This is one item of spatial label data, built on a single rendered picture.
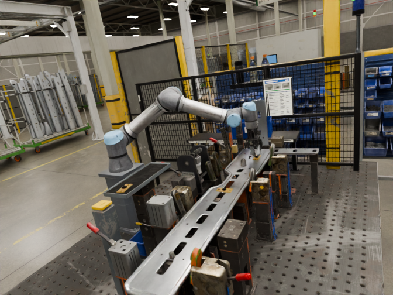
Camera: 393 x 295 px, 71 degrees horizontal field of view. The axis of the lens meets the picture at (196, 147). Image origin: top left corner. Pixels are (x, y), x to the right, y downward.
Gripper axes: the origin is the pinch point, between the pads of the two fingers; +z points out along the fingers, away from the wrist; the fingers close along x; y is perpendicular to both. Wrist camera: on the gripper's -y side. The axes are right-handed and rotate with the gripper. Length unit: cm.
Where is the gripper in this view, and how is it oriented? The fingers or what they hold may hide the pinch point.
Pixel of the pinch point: (256, 154)
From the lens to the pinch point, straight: 184.6
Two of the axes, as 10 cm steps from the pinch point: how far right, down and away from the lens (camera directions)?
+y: -4.2, 4.2, -8.0
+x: 8.8, 0.0, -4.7
